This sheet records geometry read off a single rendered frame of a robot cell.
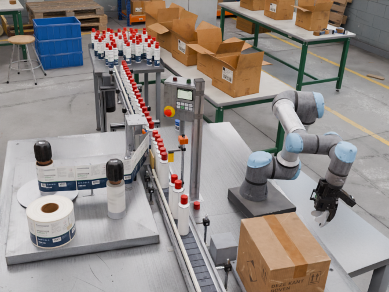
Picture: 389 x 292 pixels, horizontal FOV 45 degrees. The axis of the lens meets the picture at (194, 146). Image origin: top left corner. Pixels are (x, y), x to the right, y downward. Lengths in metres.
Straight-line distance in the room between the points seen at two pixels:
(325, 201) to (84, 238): 1.07
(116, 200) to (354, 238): 1.16
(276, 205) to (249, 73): 1.75
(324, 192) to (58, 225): 1.11
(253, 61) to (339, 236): 1.94
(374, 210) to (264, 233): 2.44
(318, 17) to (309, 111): 4.27
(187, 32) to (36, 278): 3.39
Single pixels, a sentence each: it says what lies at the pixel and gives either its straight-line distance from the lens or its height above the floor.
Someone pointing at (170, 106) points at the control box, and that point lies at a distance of 2.31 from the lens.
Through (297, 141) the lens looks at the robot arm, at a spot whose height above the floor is 1.47.
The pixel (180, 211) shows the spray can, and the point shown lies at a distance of 2.13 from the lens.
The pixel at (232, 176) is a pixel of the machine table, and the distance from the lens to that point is 2.76.
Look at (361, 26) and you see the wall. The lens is 8.90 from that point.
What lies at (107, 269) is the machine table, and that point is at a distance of 2.13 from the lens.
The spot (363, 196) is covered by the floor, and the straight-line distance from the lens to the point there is 4.40.
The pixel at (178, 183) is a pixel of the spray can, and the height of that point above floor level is 1.08.
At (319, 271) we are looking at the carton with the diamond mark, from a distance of 1.84.
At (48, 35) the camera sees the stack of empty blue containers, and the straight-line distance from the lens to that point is 6.93.
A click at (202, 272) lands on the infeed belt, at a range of 2.04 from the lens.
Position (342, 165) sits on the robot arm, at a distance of 1.77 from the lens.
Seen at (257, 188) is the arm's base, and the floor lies 0.95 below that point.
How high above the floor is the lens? 2.27
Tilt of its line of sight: 28 degrees down
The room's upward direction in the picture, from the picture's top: 2 degrees clockwise
